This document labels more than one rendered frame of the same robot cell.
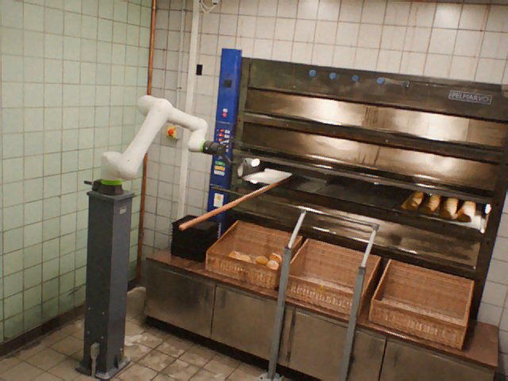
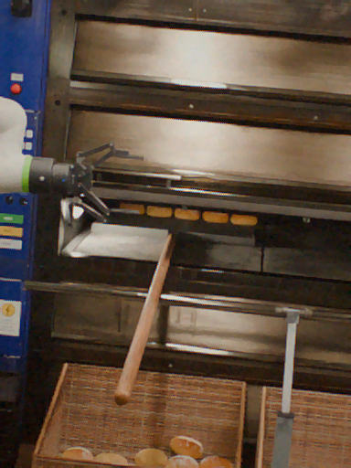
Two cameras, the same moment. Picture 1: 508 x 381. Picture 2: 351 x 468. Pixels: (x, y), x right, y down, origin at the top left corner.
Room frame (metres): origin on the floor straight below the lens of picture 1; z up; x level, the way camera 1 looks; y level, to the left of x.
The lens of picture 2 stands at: (0.42, 1.03, 1.87)
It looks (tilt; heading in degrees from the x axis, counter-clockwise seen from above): 10 degrees down; 340
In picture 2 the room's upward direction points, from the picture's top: 5 degrees clockwise
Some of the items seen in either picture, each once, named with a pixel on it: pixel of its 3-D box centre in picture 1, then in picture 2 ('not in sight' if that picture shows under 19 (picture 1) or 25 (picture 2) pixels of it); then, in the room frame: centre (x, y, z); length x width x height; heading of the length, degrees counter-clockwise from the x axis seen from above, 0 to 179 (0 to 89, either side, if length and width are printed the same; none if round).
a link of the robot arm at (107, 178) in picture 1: (113, 167); not in sight; (2.92, 0.87, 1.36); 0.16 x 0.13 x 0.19; 44
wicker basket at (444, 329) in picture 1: (421, 300); not in sight; (2.95, -1.13, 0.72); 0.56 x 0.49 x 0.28; 66
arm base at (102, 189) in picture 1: (103, 185); not in sight; (2.95, 0.93, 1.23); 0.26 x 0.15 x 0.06; 70
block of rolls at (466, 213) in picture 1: (440, 204); not in sight; (3.62, -1.37, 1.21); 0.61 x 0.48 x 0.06; 156
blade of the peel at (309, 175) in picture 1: (302, 172); (175, 226); (4.28, -0.37, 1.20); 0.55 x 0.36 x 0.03; 68
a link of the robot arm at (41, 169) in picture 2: (209, 148); (44, 175); (3.29, 0.34, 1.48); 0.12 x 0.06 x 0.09; 157
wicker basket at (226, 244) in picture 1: (254, 252); (143, 441); (3.46, -0.04, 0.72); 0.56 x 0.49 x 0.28; 67
